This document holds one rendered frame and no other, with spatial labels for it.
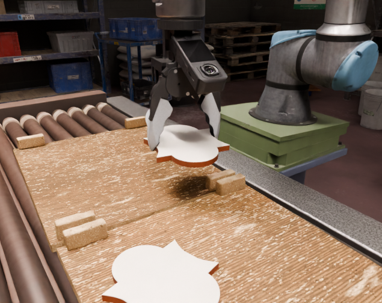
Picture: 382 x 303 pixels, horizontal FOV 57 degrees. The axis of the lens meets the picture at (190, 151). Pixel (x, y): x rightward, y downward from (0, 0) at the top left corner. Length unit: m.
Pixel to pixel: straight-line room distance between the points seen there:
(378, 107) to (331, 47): 3.24
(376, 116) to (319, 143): 3.15
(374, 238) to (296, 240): 0.14
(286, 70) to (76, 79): 4.14
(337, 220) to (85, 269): 0.41
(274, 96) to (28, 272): 0.70
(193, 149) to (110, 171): 0.22
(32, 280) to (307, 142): 0.69
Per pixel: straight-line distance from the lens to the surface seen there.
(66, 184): 0.71
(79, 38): 4.86
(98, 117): 1.15
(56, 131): 1.06
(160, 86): 0.55
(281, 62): 0.95
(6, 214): 0.69
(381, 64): 5.12
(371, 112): 4.12
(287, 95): 0.96
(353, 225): 0.65
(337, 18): 0.87
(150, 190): 0.65
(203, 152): 0.57
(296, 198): 0.69
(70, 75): 4.88
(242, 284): 0.47
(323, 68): 0.88
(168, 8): 0.54
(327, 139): 1.01
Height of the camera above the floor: 1.26
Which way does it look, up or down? 24 degrees down
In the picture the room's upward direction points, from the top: straight up
